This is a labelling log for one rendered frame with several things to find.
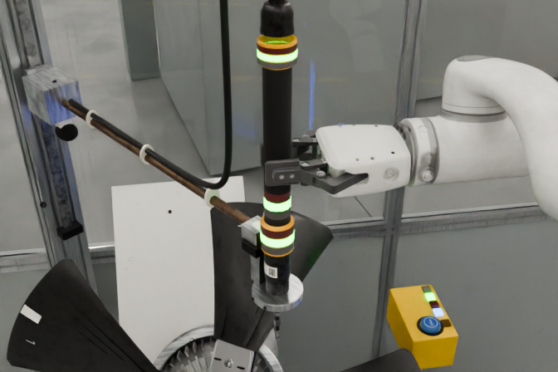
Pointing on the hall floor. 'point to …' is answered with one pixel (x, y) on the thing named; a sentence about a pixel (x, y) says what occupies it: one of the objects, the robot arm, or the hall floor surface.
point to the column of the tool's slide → (12, 62)
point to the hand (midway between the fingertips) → (279, 163)
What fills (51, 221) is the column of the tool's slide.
